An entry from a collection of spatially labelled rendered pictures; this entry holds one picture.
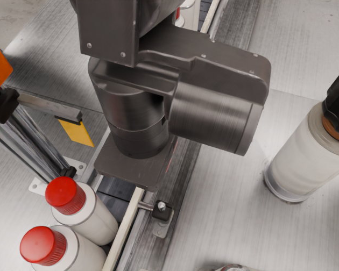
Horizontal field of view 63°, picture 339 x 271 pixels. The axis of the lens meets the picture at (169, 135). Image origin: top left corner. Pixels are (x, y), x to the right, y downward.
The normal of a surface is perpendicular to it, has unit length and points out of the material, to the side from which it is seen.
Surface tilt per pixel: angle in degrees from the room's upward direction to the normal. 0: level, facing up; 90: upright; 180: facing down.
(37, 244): 3
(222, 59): 22
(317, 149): 93
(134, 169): 1
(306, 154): 87
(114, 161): 1
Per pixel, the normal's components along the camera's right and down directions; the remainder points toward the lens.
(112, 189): 0.00, -0.49
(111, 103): -0.40, 0.80
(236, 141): -0.33, 0.67
